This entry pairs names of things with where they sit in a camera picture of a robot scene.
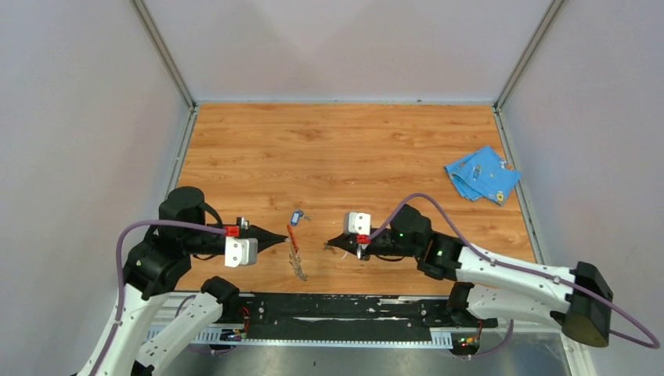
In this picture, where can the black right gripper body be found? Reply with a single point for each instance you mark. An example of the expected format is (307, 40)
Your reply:
(383, 243)

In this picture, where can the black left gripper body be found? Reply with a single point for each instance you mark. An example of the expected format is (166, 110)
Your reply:
(203, 241)

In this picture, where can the keyring holder with red handle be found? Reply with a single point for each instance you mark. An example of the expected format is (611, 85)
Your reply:
(294, 257)

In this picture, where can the blue tag key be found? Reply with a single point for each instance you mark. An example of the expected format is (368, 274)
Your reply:
(297, 217)

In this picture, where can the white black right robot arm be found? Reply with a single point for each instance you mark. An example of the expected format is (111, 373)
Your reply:
(488, 285)

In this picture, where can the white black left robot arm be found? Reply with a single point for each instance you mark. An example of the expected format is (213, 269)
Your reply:
(151, 257)

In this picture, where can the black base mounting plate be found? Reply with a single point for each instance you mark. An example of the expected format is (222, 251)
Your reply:
(345, 318)

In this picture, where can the blue patterned cloth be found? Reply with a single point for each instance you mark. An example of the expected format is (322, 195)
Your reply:
(483, 174)

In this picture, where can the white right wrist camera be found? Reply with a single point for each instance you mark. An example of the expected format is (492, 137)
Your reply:
(357, 223)

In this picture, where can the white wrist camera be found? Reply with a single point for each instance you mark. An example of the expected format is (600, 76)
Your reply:
(240, 252)
(357, 223)

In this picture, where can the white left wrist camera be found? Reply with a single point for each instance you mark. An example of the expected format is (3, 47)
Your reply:
(240, 252)

